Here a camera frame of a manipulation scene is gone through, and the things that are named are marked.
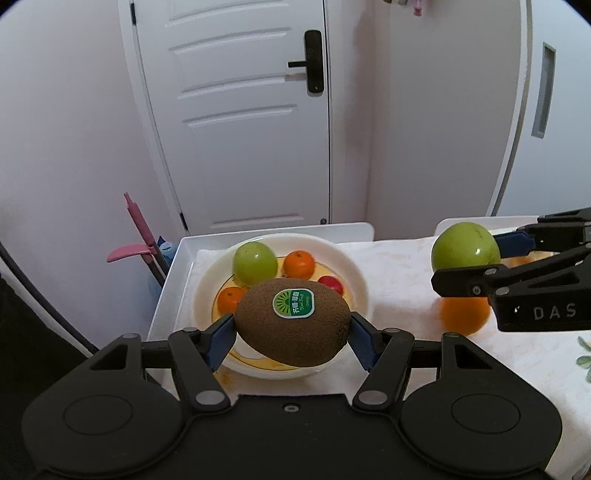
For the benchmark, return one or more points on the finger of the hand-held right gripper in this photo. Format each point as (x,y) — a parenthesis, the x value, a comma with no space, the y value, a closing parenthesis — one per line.
(554,230)
(485,279)

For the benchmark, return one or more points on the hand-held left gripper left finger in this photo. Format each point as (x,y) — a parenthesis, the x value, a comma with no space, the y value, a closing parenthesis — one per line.
(224,339)

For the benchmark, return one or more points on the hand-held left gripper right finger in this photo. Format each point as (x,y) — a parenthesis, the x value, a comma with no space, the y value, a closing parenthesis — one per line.
(364,339)

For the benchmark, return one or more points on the small green apple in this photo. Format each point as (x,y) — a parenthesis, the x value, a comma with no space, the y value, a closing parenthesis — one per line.
(464,247)

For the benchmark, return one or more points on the small mandarin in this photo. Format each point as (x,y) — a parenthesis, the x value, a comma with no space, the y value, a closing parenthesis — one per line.
(229,299)
(299,264)

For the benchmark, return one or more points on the cream plate with duck print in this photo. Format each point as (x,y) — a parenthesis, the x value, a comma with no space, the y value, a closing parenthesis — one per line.
(355,277)

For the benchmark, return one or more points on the red cherry tomato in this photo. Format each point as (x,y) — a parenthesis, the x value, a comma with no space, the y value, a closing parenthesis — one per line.
(332,284)

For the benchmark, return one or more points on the brown kiwi with green sticker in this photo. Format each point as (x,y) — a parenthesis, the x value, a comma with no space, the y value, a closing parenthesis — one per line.
(291,330)

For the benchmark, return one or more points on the large green apple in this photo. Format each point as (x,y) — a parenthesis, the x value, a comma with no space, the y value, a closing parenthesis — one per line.
(254,263)

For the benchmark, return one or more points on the medium orange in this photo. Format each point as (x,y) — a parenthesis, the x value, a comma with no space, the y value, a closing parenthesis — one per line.
(513,262)

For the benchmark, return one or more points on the large orange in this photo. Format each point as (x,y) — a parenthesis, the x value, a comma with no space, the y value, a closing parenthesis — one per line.
(464,316)

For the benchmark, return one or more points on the white sliding door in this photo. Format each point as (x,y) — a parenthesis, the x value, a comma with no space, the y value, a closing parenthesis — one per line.
(554,161)

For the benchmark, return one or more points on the white rimmed tray table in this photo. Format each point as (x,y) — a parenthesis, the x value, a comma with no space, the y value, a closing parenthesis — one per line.
(173,286)

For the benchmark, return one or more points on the black curved tube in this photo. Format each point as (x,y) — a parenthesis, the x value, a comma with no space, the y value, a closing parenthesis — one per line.
(46,304)

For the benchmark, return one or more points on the dark cloth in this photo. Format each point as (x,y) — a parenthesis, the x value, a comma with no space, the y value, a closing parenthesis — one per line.
(27,369)

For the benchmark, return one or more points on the white panel door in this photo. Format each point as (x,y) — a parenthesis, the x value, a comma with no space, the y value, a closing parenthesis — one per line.
(240,115)

